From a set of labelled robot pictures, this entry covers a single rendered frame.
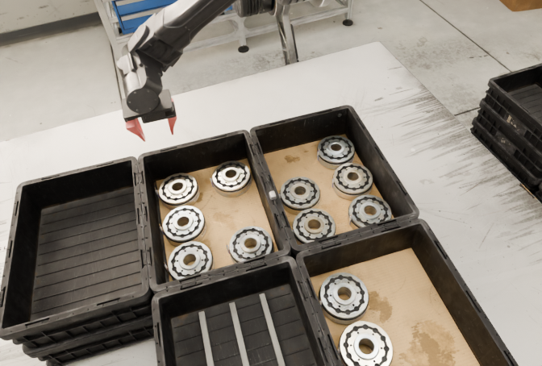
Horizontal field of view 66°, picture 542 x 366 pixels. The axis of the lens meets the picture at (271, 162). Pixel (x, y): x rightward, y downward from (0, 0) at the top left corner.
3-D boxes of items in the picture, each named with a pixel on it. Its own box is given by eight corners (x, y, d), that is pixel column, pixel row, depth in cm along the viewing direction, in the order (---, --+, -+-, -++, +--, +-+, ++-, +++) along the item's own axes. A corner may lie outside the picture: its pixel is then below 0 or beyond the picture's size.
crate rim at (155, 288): (139, 160, 112) (136, 154, 110) (248, 134, 116) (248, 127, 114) (153, 298, 86) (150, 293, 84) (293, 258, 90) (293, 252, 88)
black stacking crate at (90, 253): (39, 210, 114) (18, 185, 106) (148, 183, 119) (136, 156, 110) (24, 357, 89) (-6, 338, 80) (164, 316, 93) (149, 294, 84)
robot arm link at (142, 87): (181, 43, 84) (143, 20, 78) (193, 76, 76) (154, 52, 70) (146, 87, 88) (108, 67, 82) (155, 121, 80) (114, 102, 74)
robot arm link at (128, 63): (143, 45, 82) (113, 52, 81) (148, 64, 78) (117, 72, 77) (152, 74, 87) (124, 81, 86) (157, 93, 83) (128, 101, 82)
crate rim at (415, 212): (248, 134, 116) (248, 127, 114) (350, 110, 120) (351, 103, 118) (293, 258, 90) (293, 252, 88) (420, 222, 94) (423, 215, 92)
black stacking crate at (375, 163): (252, 157, 123) (248, 129, 114) (347, 134, 127) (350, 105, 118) (294, 277, 97) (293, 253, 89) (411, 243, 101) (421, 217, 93)
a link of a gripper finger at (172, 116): (184, 140, 94) (174, 109, 87) (152, 148, 93) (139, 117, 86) (180, 121, 99) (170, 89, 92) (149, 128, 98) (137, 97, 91)
